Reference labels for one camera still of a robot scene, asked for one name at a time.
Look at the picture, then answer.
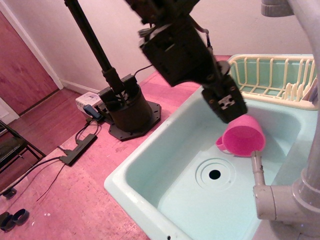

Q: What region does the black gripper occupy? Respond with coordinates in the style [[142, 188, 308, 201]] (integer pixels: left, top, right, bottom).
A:
[[140, 23, 248, 124]]

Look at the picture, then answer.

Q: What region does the pink plastic cup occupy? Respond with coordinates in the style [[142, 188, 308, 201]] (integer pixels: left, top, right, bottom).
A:
[[215, 114, 266, 157]]

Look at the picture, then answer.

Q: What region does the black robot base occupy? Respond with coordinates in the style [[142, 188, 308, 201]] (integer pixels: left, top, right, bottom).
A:
[[98, 74, 161, 142]]

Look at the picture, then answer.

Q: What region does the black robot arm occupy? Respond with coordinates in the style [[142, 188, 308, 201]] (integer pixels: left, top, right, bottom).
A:
[[65, 0, 248, 123]]

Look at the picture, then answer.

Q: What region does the cream dish drying rack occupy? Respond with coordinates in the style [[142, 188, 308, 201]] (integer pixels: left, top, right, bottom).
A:
[[228, 54, 318, 110]]

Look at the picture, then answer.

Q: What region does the mint green toy sink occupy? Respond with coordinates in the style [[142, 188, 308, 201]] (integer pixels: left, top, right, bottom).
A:
[[104, 90, 320, 240]]

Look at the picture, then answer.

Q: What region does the white cardboard box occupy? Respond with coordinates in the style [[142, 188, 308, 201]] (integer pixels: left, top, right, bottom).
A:
[[75, 92, 103, 116]]

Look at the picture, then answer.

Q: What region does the blue adapter plug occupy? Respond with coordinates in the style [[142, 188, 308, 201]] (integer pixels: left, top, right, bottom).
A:
[[83, 104, 103, 121]]

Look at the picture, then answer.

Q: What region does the grey toy faucet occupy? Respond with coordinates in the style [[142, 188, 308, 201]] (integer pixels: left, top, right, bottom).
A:
[[251, 0, 320, 240]]

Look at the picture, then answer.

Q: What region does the black usb hub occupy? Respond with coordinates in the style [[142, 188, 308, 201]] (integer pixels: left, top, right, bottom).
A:
[[59, 133, 98, 167]]

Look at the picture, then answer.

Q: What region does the wooden door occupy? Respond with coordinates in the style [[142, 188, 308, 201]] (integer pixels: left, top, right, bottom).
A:
[[0, 14, 59, 116]]

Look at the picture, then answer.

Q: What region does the black cable on table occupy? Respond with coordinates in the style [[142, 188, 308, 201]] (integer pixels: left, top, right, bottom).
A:
[[133, 64, 154, 77]]

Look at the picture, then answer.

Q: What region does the thin black wire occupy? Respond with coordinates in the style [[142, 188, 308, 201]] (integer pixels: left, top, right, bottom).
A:
[[36, 164, 66, 202]]

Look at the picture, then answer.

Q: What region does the thick grey cable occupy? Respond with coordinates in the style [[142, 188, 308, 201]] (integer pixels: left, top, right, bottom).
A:
[[0, 156, 63, 195]]

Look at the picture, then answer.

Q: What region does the black ring right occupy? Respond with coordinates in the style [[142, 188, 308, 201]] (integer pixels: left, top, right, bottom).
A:
[[11, 208, 30, 226]]

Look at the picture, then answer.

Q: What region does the black ring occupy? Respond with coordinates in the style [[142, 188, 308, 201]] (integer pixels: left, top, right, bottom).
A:
[[0, 211, 15, 232], [11, 208, 30, 226]]

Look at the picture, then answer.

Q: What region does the black ring left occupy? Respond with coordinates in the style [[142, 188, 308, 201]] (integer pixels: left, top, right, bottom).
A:
[[0, 211, 15, 232]]

